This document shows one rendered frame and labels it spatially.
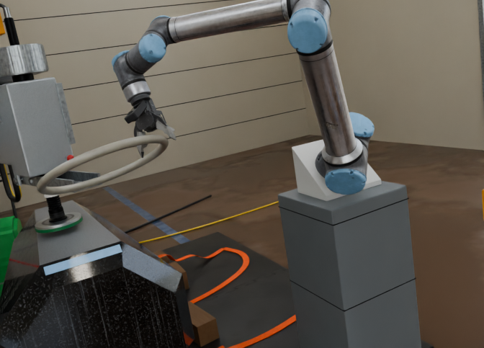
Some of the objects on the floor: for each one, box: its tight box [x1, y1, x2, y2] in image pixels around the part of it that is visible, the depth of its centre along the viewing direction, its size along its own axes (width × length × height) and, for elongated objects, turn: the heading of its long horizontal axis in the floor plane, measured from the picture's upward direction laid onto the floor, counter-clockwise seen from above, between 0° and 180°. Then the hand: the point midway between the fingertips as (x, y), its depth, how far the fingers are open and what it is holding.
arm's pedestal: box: [278, 181, 421, 348], centre depth 221 cm, size 50×50×85 cm
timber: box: [188, 301, 219, 347], centre depth 274 cm, size 30×12×12 cm, turn 71°
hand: (158, 149), depth 170 cm, fingers open, 14 cm apart
